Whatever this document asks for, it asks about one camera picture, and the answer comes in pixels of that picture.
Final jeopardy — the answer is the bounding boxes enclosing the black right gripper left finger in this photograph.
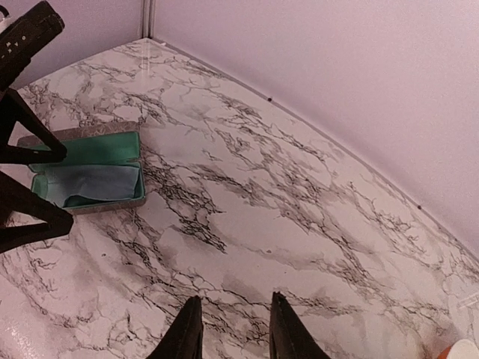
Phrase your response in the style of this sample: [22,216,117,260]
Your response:
[147,295,204,359]

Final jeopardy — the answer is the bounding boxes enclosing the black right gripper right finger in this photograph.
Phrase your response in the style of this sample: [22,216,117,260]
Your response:
[269,292,330,359]

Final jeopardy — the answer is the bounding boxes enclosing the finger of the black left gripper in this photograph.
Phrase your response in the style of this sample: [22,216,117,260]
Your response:
[1,173,73,253]
[1,89,67,165]

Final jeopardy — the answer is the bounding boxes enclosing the light blue cleaning cloth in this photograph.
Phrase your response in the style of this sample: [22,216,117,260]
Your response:
[45,165,140,207]

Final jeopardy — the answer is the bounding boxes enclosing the grey marbled glasses case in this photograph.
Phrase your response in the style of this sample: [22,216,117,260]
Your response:
[28,121,146,215]

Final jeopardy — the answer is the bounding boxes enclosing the orange bowl white inside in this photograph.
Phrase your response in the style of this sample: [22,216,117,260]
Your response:
[437,339,479,359]

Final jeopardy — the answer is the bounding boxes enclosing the aluminium frame post left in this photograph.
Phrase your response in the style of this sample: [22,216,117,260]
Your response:
[141,0,156,39]

